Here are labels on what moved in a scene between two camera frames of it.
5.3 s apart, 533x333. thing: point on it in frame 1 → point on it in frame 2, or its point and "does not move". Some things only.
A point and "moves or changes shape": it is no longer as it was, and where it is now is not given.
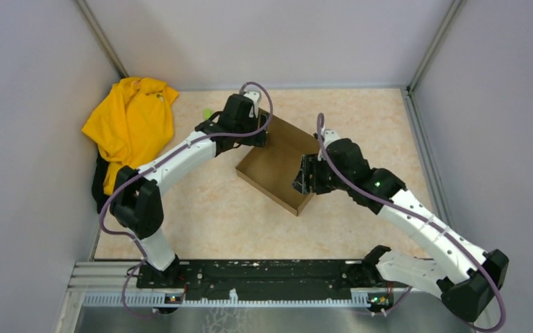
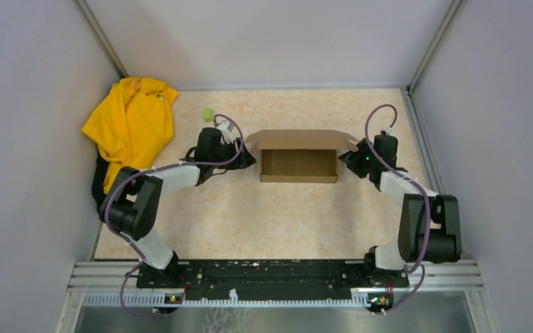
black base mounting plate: [268, 279] does not move
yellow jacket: [132, 125] does not move
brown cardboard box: [272, 168] moves or changes shape
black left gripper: [257, 139] → [245, 159]
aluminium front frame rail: [100, 284] does not move
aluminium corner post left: [102, 38] does not move
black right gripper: [310, 164] → [351, 159]
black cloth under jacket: [98, 184] does not move
